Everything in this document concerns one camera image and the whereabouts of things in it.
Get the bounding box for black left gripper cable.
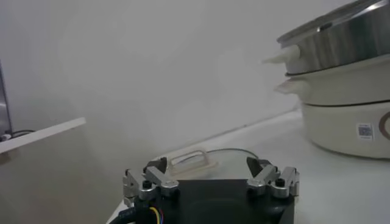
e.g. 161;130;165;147
108;206;165;224

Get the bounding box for thin black looped cable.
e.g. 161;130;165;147
0;130;36;141

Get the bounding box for glass lid with cream handle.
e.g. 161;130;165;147
152;148;260;181

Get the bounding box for white folding side table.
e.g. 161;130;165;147
0;117;87;155

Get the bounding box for grey upright panel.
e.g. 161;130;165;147
0;60;13;136

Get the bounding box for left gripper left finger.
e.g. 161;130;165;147
122;156;180;208

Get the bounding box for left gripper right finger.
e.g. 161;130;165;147
246;156;300;199

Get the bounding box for white electric cooker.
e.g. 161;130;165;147
274;54;390;159

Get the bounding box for stainless steel steamer basket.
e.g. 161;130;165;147
261;0;390;76

